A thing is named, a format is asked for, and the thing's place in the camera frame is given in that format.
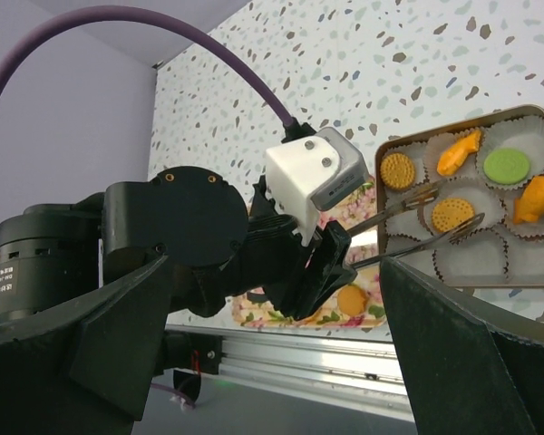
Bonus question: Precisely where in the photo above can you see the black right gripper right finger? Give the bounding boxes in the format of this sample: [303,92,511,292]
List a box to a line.
[380,257,544,434]

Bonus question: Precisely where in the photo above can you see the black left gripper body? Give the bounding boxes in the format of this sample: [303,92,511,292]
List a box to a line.
[102,166,356,320]

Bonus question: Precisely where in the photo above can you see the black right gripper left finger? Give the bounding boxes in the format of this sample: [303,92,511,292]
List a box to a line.
[0,257,171,434]

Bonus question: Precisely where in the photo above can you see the metal tongs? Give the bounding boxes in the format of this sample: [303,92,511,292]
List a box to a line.
[348,180,485,257]

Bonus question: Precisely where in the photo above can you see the round sandwich cookie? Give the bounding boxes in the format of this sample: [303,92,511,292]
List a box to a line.
[380,153,415,190]
[431,198,475,232]

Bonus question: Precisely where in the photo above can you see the orange fish cookie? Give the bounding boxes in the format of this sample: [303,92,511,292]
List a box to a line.
[512,176,544,225]
[436,130,482,177]

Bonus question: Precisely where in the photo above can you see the floral yellow tray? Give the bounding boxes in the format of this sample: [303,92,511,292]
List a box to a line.
[231,178,386,329]

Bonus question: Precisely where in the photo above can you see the plain round orange cookie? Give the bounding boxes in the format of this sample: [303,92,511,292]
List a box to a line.
[336,285,368,317]

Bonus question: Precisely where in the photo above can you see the cookie tin with paper cups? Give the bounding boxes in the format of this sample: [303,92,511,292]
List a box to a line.
[375,105,544,288]

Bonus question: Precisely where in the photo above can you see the green round cookie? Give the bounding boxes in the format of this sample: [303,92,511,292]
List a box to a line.
[482,148,530,186]

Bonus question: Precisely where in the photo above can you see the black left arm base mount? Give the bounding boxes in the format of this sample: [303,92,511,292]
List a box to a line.
[151,330,223,409]

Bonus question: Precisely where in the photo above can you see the aluminium table rail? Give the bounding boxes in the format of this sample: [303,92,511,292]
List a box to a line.
[162,324,413,425]

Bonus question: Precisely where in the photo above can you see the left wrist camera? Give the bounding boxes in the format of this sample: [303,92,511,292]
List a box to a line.
[265,127,369,247]

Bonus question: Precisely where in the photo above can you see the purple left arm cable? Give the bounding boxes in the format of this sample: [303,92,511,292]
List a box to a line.
[0,5,300,167]

